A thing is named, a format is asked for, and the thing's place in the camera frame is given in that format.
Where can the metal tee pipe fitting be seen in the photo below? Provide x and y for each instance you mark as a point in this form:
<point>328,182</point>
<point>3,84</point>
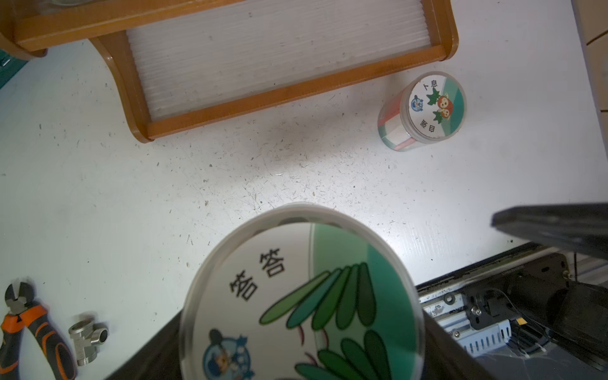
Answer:
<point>87,337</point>

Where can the green lid seed jar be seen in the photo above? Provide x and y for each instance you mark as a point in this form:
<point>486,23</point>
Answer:
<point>302,292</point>

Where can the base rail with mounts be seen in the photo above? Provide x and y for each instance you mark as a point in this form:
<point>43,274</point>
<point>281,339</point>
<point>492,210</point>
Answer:
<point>442,298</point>

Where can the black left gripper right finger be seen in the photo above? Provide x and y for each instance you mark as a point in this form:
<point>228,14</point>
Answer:
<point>444,358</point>

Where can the wooden three-tier shelf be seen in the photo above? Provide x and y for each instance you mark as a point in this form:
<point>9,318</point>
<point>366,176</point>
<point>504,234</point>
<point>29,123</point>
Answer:
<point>179,65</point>

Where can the green plastic tool case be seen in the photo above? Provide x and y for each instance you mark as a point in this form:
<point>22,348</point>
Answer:
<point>9,67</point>

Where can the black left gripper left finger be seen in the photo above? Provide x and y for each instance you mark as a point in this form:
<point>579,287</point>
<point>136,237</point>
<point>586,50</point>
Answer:
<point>158,359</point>

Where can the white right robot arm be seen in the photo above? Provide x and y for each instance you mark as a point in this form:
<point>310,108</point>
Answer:
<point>542,300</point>

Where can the lidded seed jar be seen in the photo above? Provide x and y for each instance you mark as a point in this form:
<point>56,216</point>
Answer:
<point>429,110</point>

